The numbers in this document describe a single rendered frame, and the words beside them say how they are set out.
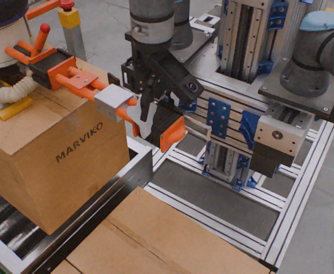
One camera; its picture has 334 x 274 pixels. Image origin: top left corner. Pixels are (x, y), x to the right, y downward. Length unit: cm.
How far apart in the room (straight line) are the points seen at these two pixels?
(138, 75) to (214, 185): 131
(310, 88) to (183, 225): 66
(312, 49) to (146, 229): 84
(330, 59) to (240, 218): 101
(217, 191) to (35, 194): 106
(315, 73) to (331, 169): 137
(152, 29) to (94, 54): 268
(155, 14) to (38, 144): 54
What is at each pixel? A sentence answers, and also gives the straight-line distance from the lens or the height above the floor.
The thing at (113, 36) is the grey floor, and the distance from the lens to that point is 351.
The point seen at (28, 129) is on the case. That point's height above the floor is 108.
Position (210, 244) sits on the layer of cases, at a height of 54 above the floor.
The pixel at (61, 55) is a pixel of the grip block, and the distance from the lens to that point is 99.
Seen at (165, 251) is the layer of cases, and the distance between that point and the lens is 133.
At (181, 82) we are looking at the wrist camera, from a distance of 64.
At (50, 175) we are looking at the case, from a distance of 109.
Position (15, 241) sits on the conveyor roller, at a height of 55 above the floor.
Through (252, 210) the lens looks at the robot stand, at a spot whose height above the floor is 21.
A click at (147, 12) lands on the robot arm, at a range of 59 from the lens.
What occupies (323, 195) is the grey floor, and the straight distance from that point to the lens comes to 230.
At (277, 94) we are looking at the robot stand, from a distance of 116.
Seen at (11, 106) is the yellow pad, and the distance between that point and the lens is 107.
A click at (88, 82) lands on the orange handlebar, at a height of 122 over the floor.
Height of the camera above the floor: 174
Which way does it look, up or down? 46 degrees down
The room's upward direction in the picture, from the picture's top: straight up
